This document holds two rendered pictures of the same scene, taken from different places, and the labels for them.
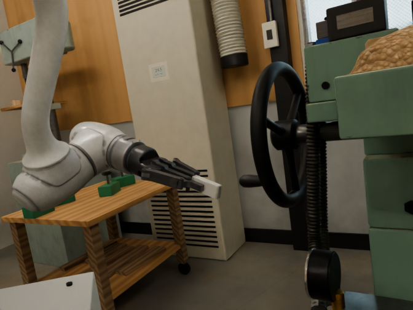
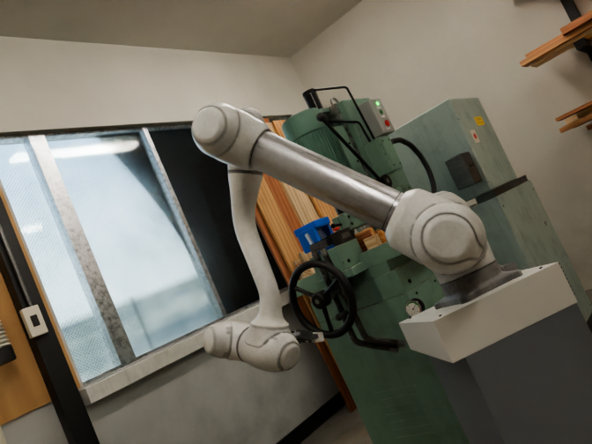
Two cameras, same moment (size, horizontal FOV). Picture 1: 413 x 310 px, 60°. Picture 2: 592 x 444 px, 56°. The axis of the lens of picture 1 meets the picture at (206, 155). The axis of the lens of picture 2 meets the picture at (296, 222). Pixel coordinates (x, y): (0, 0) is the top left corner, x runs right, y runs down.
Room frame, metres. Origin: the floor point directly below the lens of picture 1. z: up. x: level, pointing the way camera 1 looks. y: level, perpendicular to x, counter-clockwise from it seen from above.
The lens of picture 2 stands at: (0.44, 1.82, 0.93)
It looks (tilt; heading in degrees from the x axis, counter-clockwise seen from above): 5 degrees up; 277
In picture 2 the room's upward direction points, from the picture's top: 24 degrees counter-clockwise
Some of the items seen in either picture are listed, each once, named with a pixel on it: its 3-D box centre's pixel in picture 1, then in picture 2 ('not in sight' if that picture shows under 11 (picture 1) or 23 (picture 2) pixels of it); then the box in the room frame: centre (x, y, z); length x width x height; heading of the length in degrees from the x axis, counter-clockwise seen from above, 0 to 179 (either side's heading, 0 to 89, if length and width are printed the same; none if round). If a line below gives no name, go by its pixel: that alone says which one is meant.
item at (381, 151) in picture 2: not in sight; (383, 156); (0.27, -0.54, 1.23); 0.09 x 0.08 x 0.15; 56
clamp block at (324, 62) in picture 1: (357, 68); (337, 259); (0.60, -0.27, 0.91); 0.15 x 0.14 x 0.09; 146
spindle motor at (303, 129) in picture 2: not in sight; (315, 151); (0.52, -0.45, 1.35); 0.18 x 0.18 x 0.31
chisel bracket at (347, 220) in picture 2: not in sight; (351, 222); (0.50, -0.46, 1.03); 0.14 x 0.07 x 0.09; 56
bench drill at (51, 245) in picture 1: (58, 142); not in sight; (2.46, 1.00, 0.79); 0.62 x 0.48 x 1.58; 58
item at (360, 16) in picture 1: (352, 23); (330, 240); (0.60, -0.27, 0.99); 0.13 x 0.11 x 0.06; 146
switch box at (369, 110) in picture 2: not in sight; (376, 118); (0.22, -0.63, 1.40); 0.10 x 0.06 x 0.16; 56
